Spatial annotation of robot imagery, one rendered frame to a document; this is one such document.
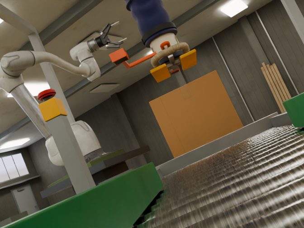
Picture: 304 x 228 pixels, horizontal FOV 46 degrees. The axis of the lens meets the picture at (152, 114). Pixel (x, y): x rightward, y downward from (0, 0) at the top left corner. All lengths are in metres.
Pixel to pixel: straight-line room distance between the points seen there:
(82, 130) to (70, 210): 1.76
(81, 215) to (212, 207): 0.19
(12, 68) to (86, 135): 0.58
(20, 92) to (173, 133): 1.00
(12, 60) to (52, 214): 1.91
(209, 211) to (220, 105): 1.42
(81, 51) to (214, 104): 1.13
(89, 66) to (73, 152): 1.34
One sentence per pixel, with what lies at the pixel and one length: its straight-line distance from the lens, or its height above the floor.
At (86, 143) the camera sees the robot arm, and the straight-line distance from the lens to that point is 2.14.
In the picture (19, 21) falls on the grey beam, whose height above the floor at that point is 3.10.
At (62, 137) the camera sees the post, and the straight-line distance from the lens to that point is 1.32.
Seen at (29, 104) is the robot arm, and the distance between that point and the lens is 2.34.
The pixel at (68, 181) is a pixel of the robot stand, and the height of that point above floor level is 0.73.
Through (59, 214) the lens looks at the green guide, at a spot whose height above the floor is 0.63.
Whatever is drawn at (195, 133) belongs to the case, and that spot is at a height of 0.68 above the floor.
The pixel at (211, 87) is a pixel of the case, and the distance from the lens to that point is 1.92.
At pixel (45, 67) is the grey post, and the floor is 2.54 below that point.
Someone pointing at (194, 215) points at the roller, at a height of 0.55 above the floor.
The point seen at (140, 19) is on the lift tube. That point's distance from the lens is 2.28.
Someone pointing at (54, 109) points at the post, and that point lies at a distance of 1.33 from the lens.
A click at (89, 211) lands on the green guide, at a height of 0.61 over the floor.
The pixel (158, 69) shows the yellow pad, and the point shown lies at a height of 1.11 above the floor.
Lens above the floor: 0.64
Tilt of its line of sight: 7 degrees up
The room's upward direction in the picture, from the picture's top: 24 degrees counter-clockwise
